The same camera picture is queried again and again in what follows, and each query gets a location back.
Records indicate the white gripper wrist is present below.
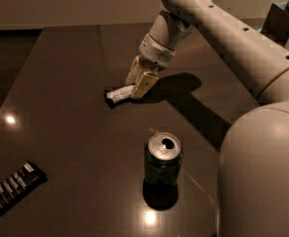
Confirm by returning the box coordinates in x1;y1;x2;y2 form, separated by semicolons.
125;34;176;100

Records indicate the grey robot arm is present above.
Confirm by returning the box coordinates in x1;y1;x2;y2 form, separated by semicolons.
126;0;289;237

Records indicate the green soda can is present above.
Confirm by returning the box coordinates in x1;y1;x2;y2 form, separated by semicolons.
144;132;183;193

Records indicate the black snack bar wrapper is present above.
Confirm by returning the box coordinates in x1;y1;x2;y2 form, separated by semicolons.
0;161;48;217

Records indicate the dark snack box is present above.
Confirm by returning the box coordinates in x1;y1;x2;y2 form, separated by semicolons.
261;2;289;45

